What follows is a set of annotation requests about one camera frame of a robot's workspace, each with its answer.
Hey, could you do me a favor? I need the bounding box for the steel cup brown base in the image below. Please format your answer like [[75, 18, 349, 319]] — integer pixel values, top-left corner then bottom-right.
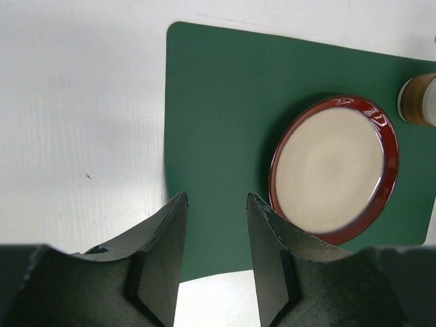
[[397, 73, 435, 127]]

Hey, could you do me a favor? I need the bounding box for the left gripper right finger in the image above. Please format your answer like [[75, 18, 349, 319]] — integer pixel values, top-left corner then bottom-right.
[[247, 194, 435, 326]]

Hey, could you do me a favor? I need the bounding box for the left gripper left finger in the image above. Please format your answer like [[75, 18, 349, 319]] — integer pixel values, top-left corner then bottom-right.
[[1, 192, 188, 326]]

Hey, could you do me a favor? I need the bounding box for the dark green placemat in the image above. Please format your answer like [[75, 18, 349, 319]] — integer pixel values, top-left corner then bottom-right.
[[164, 22, 435, 281]]

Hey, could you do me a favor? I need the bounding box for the red rimmed beige plate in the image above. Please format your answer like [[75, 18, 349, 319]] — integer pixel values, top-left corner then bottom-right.
[[268, 95, 400, 245]]

